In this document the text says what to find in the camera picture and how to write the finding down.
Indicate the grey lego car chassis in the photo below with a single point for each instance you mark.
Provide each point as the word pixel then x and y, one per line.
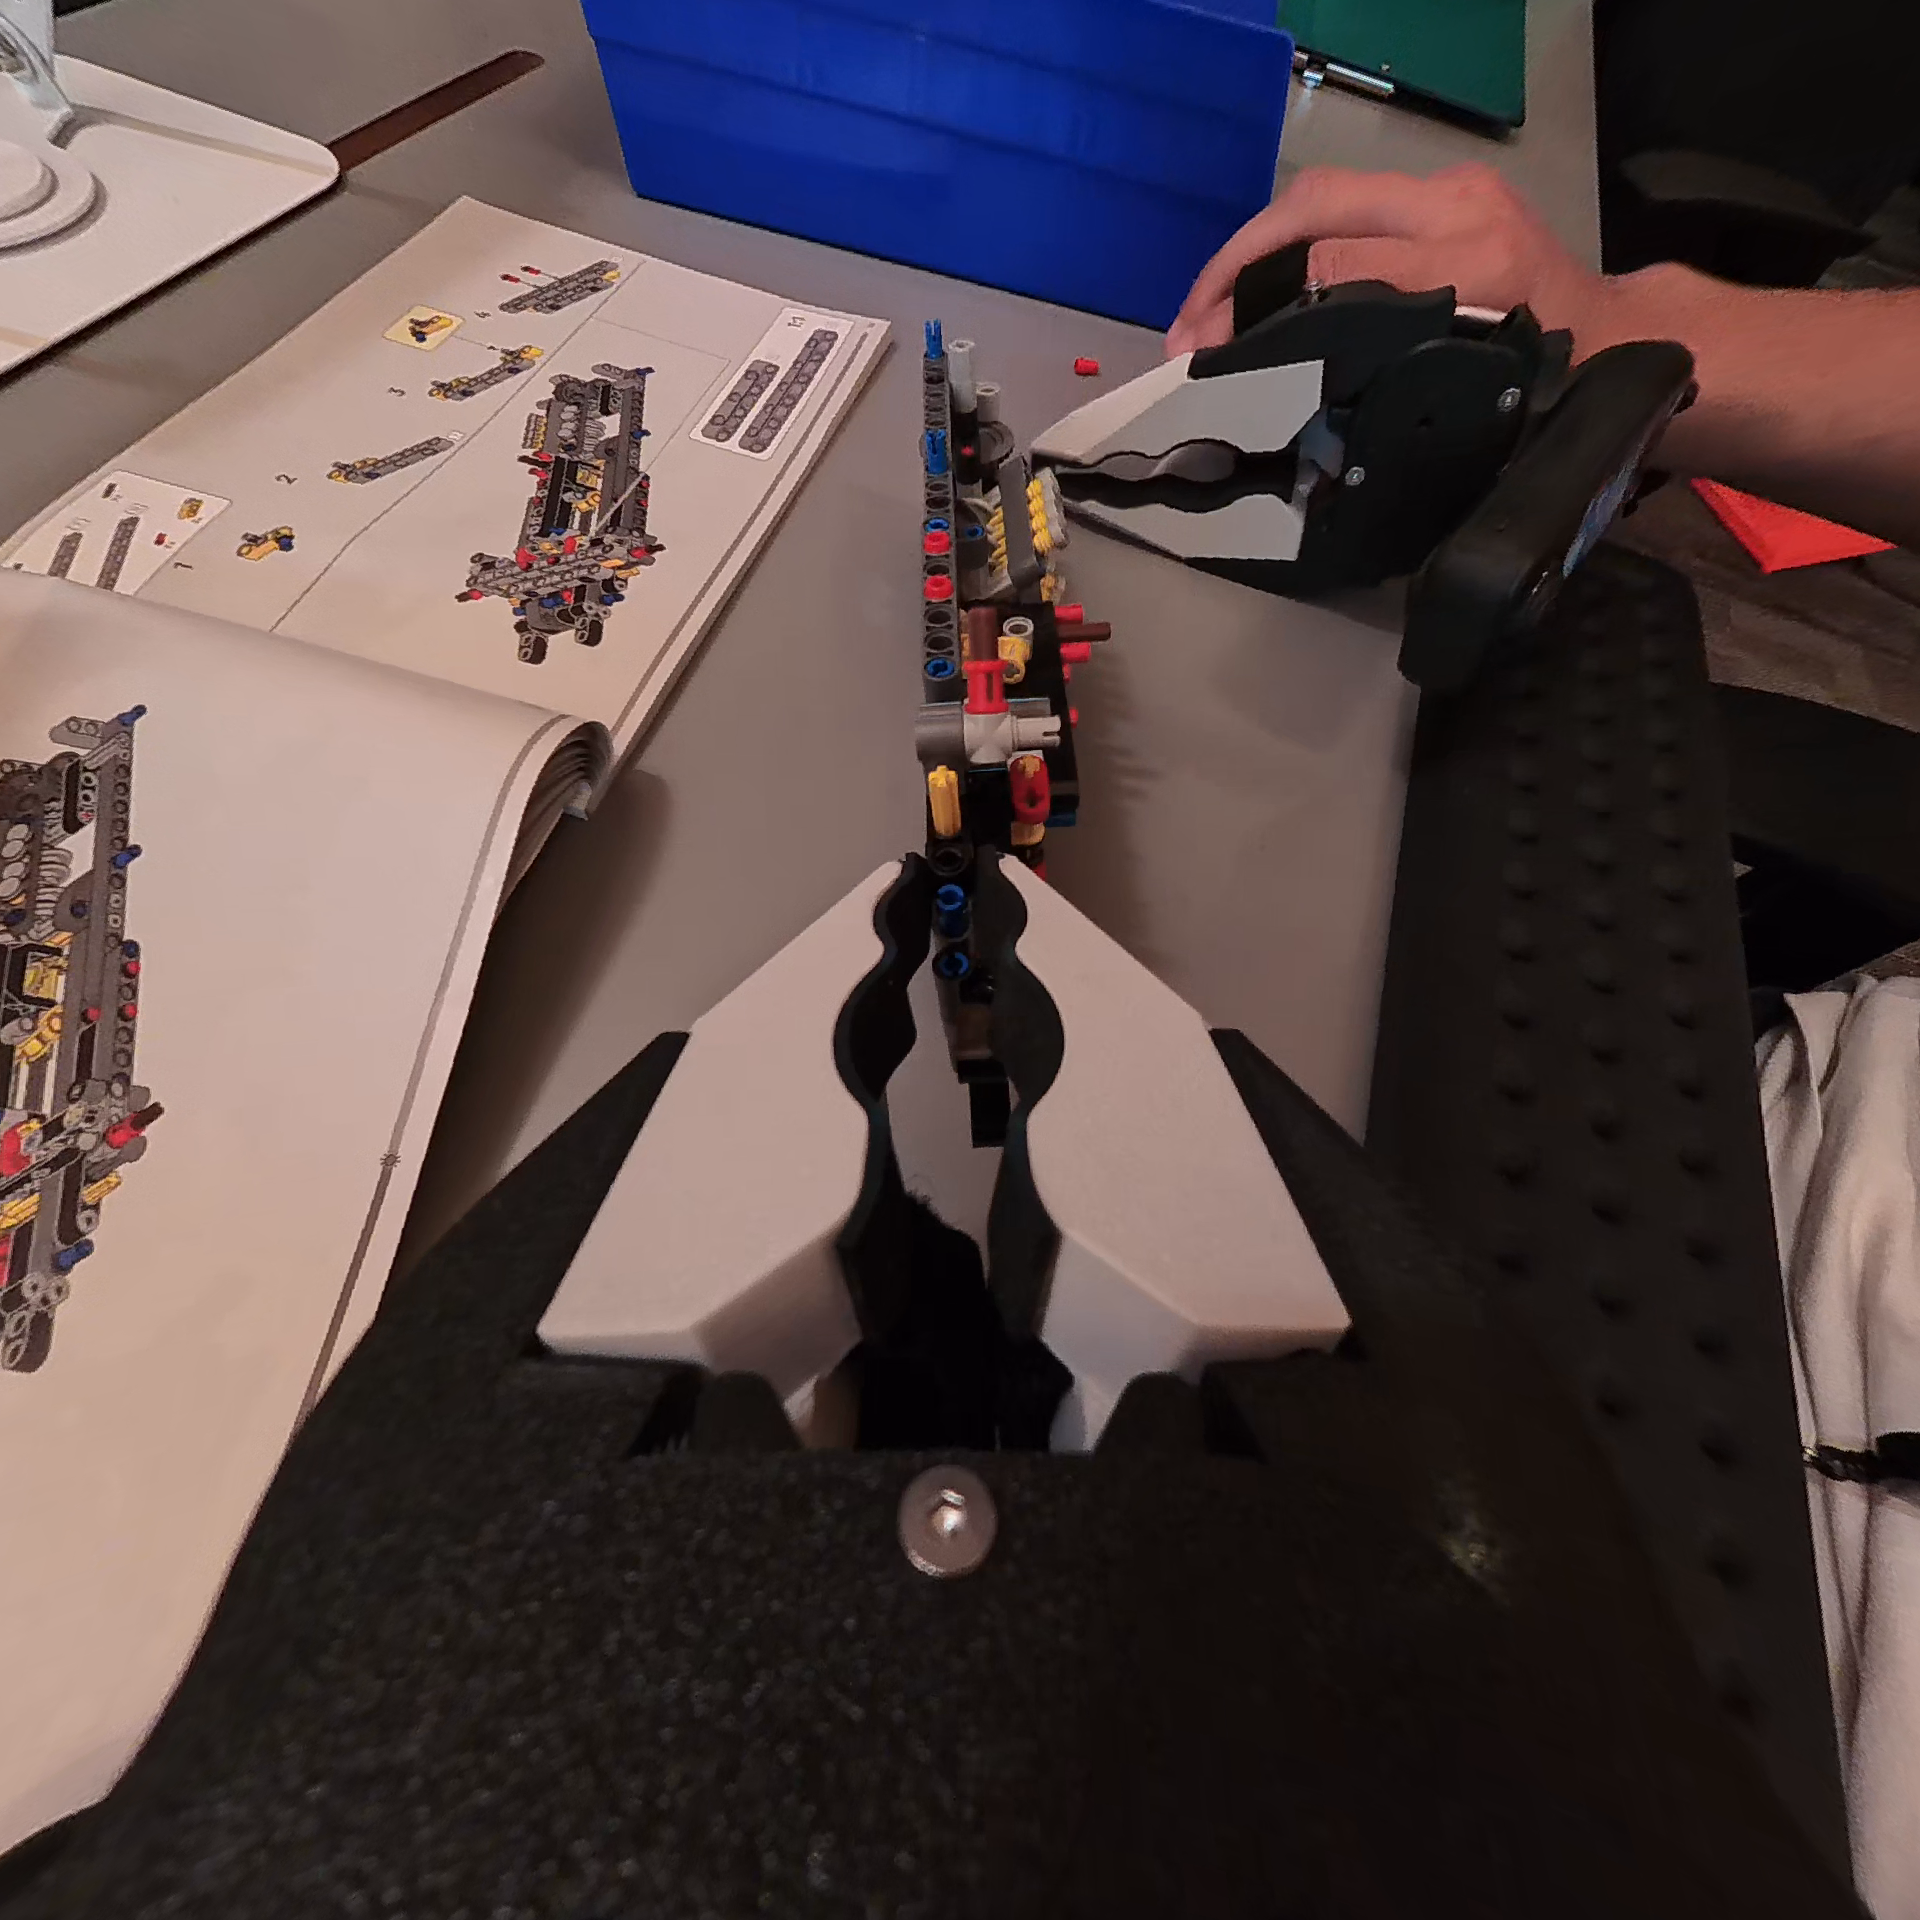
pixel 939 600

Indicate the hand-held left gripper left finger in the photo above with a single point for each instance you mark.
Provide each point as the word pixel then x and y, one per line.
pixel 706 1184

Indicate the lego instruction booklet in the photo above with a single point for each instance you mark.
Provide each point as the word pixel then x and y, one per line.
pixel 225 900

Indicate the black mesh office chair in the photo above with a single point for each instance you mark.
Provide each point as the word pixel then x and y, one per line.
pixel 1757 134

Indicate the orange traffic cone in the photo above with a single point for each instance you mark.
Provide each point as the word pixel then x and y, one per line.
pixel 1786 528

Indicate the blue plastic bin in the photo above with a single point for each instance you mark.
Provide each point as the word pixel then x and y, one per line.
pixel 932 134

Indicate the person's right hand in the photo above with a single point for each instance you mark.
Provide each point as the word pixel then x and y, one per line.
pixel 1395 225

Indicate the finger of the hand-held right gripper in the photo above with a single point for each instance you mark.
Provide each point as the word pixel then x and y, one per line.
pixel 1202 404
pixel 1215 516

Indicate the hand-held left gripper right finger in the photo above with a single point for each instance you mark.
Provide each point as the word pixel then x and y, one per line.
pixel 1185 1184

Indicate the black perforated mat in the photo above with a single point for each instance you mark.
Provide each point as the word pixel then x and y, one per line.
pixel 1577 1050

